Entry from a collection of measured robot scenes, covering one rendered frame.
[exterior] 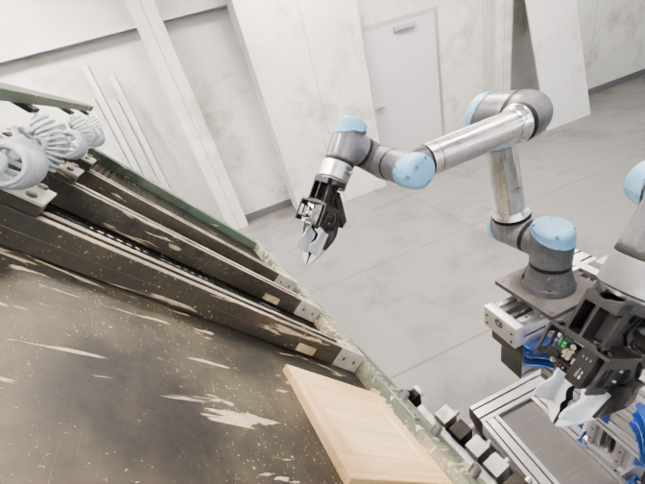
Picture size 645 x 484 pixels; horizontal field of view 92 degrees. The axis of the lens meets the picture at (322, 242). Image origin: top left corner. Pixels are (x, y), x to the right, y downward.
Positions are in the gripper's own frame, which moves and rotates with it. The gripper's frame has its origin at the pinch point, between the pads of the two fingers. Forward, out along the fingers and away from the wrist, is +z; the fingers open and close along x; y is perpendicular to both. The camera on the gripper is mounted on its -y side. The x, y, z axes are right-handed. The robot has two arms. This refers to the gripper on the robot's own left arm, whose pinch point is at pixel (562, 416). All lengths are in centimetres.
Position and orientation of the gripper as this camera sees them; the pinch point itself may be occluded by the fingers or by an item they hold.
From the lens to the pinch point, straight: 60.6
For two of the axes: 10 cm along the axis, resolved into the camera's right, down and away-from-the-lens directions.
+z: -2.1, 9.1, 3.5
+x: 2.8, 4.0, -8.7
